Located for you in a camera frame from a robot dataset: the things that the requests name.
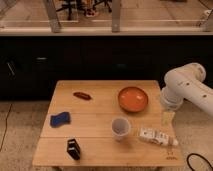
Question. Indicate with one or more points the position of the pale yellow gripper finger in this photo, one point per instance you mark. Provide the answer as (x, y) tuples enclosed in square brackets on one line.
[(167, 117)]

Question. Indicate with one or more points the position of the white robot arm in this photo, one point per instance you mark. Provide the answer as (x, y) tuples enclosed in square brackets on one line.
[(186, 83)]

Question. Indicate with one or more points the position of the black standing eraser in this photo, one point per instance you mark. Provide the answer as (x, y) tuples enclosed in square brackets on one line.
[(73, 149)]

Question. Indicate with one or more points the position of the white plastic bottle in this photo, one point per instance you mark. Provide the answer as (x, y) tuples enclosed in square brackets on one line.
[(157, 137)]

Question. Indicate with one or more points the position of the orange bowl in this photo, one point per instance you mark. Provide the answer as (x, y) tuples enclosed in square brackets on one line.
[(133, 99)]

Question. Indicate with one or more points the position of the white paper cup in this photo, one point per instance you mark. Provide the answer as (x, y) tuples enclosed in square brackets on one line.
[(120, 127)]

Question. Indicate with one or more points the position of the wooden table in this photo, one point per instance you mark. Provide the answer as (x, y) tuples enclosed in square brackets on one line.
[(91, 123)]

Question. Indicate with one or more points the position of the dark red chili pepper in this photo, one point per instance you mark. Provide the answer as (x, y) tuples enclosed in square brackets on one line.
[(82, 95)]

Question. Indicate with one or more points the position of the blue sponge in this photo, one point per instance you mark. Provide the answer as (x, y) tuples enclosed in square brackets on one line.
[(60, 119)]

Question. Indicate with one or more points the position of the black office chair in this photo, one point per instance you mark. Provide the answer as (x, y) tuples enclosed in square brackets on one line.
[(88, 7)]

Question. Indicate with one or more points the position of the grey metal post middle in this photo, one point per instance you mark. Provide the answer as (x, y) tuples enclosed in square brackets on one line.
[(116, 15)]

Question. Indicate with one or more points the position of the grey metal post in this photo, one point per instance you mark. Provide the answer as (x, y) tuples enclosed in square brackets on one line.
[(116, 15), (52, 16)]

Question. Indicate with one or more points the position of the grey metal post left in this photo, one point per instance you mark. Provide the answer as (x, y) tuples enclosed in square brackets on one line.
[(52, 16)]

